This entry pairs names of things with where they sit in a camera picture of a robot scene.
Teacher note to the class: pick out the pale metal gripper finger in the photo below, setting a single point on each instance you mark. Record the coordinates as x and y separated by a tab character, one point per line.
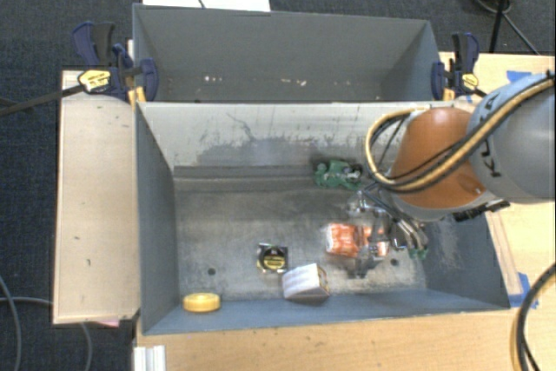
381	248
377	228

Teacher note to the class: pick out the orange and white packet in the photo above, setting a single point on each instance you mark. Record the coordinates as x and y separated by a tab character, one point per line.
343	239

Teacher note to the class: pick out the green toy animal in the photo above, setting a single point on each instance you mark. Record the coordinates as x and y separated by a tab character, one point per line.
333	174

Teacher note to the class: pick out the grey metal bin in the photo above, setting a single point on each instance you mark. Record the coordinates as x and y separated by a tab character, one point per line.
243	204

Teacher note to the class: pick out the pale wood flat board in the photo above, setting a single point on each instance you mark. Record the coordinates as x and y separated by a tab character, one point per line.
95	208

